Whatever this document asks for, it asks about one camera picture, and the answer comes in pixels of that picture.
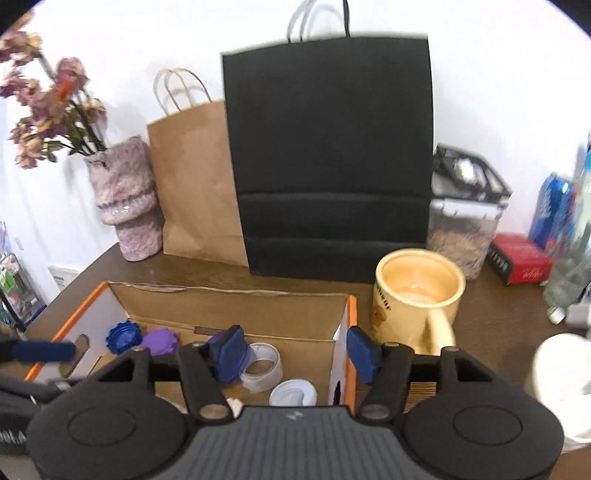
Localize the clear food container black lid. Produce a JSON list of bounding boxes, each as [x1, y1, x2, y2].
[[425, 143, 513, 282]]

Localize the white tape roll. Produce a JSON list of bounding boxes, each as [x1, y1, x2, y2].
[[239, 342, 284, 394]]

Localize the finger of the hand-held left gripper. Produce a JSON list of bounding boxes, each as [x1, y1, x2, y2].
[[0, 375, 70, 404], [0, 340, 79, 366]]

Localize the white plastic bottle green label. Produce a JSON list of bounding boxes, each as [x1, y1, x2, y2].
[[269, 379, 318, 407]]

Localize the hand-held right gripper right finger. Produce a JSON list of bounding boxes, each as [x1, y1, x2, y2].
[[346, 325, 490, 424]]

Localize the cluttered storage rack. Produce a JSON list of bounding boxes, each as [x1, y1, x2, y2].
[[0, 222, 47, 331]]

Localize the purple bottle cap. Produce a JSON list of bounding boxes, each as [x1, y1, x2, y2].
[[141, 328, 181, 357]]

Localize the brown paper bag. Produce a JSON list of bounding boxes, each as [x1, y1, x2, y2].
[[146, 68, 250, 268]]

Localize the red cardboard box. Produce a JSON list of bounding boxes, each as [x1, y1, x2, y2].
[[23, 281, 359, 416]]

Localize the black paper bag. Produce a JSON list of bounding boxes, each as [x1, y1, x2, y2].
[[220, 0, 435, 284]]

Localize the dried pink flowers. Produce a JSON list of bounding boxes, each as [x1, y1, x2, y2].
[[0, 18, 108, 169]]

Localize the yellow mug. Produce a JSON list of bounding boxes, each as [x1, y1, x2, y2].
[[370, 248, 467, 356]]

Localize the clear glass bottle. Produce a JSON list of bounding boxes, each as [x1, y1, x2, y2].
[[543, 131, 591, 309]]

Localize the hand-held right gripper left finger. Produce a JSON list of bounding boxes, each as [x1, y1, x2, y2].
[[92, 325, 245, 424]]

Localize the mottled pink ceramic vase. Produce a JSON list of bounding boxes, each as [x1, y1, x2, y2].
[[83, 135, 165, 262]]

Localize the small red box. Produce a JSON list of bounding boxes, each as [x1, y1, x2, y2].
[[485, 233, 554, 286]]

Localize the white bowl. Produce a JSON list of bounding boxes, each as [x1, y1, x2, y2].
[[523, 333, 591, 453]]

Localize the blue bottle cap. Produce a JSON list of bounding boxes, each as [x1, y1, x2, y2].
[[105, 321, 143, 356]]

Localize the blue soda can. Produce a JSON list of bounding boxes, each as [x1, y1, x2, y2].
[[528, 172, 576, 253]]

